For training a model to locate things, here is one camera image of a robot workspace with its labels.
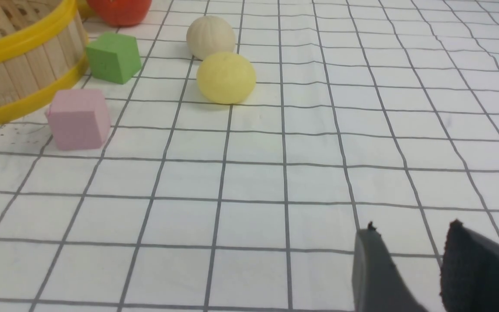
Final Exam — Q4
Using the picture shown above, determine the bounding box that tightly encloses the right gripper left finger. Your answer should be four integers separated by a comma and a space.
352, 221, 426, 312

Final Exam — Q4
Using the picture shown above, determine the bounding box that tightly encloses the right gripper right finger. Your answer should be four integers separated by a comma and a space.
440, 220, 499, 312

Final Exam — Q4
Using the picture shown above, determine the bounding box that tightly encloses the yellow bun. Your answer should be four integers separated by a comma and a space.
196, 52, 257, 104

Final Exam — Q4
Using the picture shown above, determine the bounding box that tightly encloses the beige bun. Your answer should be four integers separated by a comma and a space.
186, 16, 237, 60

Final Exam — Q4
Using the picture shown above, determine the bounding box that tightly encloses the bamboo steamer tray yellow rim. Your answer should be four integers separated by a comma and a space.
0, 0, 88, 125

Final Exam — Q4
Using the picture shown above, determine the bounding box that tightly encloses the white grid tablecloth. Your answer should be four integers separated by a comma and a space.
0, 0, 499, 312

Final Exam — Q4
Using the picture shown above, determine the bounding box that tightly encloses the pink cube block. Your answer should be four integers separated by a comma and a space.
45, 89, 111, 151

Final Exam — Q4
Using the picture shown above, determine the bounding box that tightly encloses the green cube block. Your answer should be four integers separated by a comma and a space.
86, 32, 142, 84

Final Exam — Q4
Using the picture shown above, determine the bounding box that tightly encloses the red tomato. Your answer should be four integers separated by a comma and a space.
87, 0, 152, 26

